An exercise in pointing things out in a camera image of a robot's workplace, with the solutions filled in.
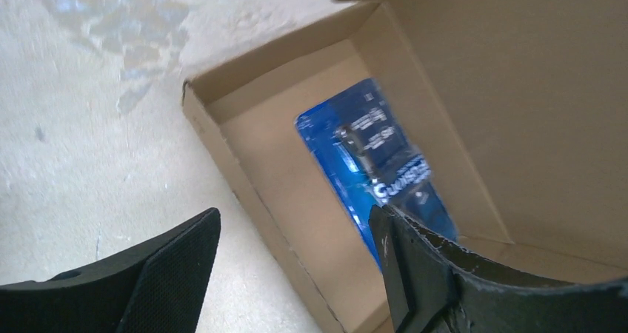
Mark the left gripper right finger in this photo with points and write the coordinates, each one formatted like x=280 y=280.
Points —
x=435 y=285

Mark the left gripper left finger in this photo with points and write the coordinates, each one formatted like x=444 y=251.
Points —
x=158 y=285

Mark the brown cardboard express box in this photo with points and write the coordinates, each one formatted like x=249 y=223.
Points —
x=519 y=107

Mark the blue razor blister pack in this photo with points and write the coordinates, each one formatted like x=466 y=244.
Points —
x=368 y=160

